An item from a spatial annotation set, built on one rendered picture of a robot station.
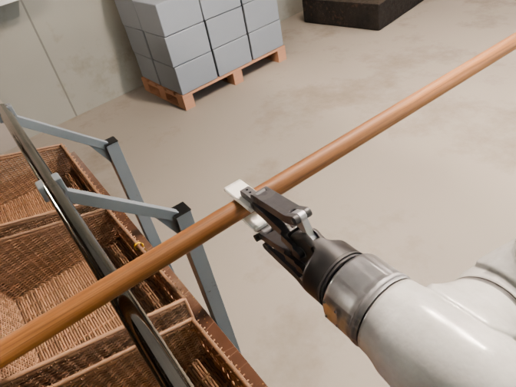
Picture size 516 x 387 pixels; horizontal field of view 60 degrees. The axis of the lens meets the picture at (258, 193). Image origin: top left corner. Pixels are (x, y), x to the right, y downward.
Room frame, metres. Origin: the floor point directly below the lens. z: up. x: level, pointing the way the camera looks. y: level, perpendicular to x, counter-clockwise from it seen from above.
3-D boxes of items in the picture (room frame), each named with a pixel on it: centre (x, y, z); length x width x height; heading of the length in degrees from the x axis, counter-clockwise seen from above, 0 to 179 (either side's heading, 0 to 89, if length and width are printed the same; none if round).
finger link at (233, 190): (0.50, 0.02, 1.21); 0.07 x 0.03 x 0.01; 28
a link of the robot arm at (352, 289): (0.30, -0.09, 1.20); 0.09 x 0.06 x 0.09; 118
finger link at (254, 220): (0.50, 0.02, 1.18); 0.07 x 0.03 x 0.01; 28
